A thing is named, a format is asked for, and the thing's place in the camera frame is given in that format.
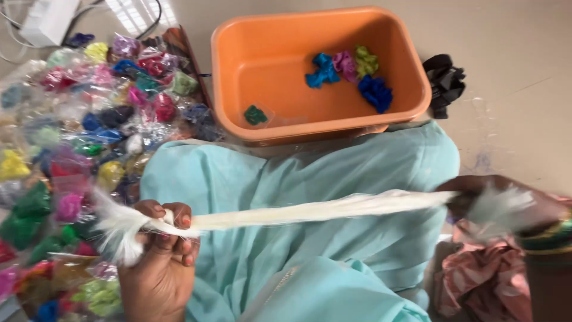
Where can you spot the person's right hand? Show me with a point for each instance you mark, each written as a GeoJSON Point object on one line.
{"type": "Point", "coordinates": [543, 208]}

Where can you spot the person's left hand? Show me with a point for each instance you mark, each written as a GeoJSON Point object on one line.
{"type": "Point", "coordinates": [156, 273]}

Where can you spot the person's right fingers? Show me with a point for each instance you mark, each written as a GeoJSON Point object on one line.
{"type": "Point", "coordinates": [458, 190]}

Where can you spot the white thread bundle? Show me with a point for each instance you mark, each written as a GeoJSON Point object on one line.
{"type": "Point", "coordinates": [313, 210]}

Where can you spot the pink patterned cloth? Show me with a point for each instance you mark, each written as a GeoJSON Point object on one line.
{"type": "Point", "coordinates": [482, 277]}

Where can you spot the green and gold bangles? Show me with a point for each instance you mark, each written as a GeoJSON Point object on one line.
{"type": "Point", "coordinates": [552, 237]}

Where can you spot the black crumpled bag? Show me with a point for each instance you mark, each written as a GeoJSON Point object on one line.
{"type": "Point", "coordinates": [444, 82]}

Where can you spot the dark blue thread bundle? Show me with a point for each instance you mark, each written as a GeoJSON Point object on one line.
{"type": "Point", "coordinates": [376, 93]}

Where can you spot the light blue garment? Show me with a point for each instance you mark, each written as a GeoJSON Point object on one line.
{"type": "Point", "coordinates": [321, 259]}

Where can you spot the light green thread bundle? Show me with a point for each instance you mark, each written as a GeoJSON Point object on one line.
{"type": "Point", "coordinates": [366, 61]}

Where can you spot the purple thread bundle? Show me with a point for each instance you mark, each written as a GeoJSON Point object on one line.
{"type": "Point", "coordinates": [345, 65]}

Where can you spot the teal blue thread bundle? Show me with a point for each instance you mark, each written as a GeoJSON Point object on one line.
{"type": "Point", "coordinates": [322, 71]}

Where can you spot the dark green thread packet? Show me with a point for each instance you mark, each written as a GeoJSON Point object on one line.
{"type": "Point", "coordinates": [255, 115]}

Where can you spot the orange plastic tub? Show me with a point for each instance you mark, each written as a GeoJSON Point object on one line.
{"type": "Point", "coordinates": [268, 67]}

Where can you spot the heap of colourful thread packets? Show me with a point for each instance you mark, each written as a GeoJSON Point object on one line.
{"type": "Point", "coordinates": [67, 147]}

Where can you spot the white box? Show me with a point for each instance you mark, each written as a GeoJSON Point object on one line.
{"type": "Point", "coordinates": [47, 20]}

